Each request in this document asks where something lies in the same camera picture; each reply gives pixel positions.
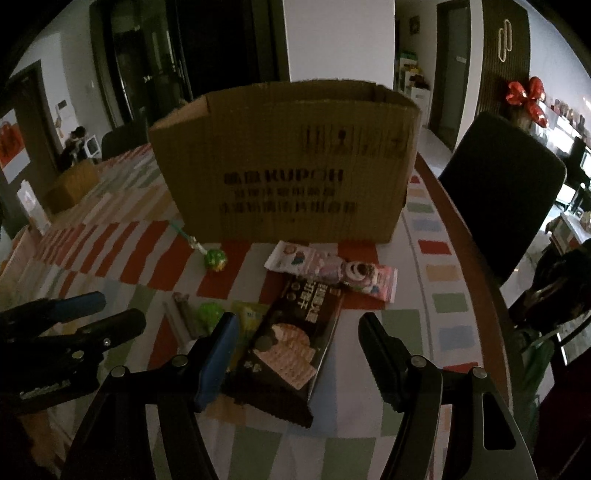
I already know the dark biscuit packet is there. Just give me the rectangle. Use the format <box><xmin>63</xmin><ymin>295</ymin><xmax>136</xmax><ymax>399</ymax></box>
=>
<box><xmin>223</xmin><ymin>275</ymin><xmax>345</xmax><ymax>428</ymax></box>

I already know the pink snack packet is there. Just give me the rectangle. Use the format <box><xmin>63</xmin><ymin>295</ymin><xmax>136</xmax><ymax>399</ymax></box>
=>
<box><xmin>264</xmin><ymin>241</ymin><xmax>398</xmax><ymax>303</ymax></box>

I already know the yellow snack packet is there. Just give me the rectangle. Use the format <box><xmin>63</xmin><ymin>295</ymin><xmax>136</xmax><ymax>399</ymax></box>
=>
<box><xmin>231</xmin><ymin>301</ymin><xmax>269</xmax><ymax>341</ymax></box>

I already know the colourful striped tablecloth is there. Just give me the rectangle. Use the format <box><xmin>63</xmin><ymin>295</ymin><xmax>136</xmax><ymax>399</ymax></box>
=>
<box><xmin>1</xmin><ymin>145</ymin><xmax>510</xmax><ymax>479</ymax></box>

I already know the green lollipop with stick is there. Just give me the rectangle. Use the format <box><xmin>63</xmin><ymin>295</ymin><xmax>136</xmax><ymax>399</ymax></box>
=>
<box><xmin>169</xmin><ymin>221</ymin><xmax>228</xmax><ymax>272</ymax></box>

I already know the brown cardboard box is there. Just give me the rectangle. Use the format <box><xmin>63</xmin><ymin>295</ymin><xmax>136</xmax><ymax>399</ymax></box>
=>
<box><xmin>149</xmin><ymin>79</ymin><xmax>421</xmax><ymax>243</ymax></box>

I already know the black chair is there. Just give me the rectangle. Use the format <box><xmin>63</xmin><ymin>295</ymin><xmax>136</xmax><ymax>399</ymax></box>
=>
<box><xmin>439</xmin><ymin>112</ymin><xmax>567</xmax><ymax>286</ymax></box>

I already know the red bow balloon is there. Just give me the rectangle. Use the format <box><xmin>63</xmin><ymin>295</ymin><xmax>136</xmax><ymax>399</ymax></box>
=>
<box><xmin>505</xmin><ymin>76</ymin><xmax>548</xmax><ymax>128</ymax></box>

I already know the red and white wall picture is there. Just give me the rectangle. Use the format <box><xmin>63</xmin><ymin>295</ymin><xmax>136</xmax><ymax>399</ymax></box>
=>
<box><xmin>0</xmin><ymin>109</ymin><xmax>30</xmax><ymax>184</ymax></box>

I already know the dark wall panel with logo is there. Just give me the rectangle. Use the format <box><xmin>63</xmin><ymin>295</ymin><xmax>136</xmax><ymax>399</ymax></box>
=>
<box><xmin>476</xmin><ymin>0</ymin><xmax>530</xmax><ymax>120</ymax></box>

